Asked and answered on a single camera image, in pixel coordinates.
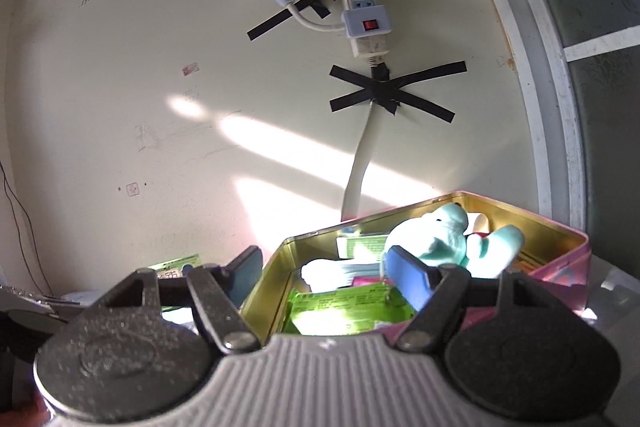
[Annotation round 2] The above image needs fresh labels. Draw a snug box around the green medicine box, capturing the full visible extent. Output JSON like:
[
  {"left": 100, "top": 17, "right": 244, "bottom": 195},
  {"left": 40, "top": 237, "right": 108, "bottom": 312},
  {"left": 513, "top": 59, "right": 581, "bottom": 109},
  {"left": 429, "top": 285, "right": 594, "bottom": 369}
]
[{"left": 149, "top": 254, "right": 202, "bottom": 279}]

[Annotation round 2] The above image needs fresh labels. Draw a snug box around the teal plush elephant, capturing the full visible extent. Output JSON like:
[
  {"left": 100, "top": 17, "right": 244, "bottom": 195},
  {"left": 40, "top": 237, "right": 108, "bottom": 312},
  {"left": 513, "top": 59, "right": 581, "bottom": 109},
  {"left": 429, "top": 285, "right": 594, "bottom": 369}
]
[{"left": 382, "top": 202, "right": 525, "bottom": 279}]

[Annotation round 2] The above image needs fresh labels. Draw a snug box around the pink macaron biscuit tin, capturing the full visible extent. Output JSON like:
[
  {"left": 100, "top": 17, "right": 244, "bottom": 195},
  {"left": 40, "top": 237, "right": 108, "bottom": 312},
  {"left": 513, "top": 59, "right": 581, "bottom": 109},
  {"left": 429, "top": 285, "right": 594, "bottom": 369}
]
[{"left": 238, "top": 189, "right": 594, "bottom": 338}]

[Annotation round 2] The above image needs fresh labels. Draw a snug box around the green packet in tin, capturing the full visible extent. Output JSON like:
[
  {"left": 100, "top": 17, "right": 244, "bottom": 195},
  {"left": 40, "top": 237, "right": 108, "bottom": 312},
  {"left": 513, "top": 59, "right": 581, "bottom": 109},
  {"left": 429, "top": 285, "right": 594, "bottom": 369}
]
[{"left": 280, "top": 283, "right": 416, "bottom": 336}]

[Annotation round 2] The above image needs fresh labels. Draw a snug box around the white striped pack in tin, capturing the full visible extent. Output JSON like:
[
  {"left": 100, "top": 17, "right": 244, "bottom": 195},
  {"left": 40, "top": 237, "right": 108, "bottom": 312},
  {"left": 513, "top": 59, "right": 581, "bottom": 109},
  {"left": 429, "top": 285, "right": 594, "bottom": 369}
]
[{"left": 300, "top": 259, "right": 381, "bottom": 293}]

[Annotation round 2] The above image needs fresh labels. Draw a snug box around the white power strip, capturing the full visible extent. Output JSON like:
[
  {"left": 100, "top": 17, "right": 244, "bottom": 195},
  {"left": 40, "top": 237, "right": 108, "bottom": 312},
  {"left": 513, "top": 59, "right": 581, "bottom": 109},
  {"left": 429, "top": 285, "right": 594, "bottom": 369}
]
[{"left": 341, "top": 0, "right": 392, "bottom": 65}]

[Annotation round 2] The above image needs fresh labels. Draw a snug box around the white flat power cable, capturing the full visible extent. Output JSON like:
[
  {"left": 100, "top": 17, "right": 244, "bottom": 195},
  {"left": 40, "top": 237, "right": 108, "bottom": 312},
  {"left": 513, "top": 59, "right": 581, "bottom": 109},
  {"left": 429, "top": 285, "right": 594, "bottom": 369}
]
[{"left": 340, "top": 100, "right": 377, "bottom": 223}]

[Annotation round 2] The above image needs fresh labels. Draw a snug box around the black wall cable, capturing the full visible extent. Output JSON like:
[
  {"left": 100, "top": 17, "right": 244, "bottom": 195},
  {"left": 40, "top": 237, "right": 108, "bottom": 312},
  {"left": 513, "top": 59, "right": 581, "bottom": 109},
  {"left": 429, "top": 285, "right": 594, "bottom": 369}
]
[{"left": 0, "top": 160, "right": 54, "bottom": 298}]

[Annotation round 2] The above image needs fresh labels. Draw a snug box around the white window frame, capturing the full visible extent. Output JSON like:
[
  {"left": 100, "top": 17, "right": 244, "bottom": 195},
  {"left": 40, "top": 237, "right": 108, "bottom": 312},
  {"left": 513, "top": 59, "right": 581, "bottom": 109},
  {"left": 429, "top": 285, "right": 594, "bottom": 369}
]
[{"left": 492, "top": 0, "right": 639, "bottom": 230}]

